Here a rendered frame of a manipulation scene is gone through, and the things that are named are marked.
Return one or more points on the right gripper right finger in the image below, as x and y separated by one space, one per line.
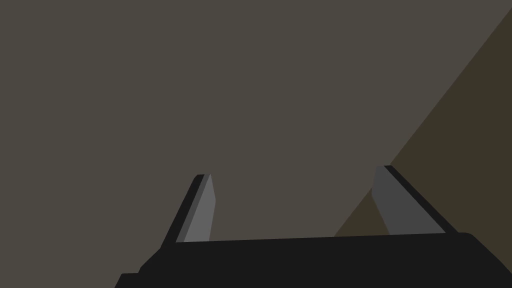
404 212

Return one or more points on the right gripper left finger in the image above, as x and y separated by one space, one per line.
198 216

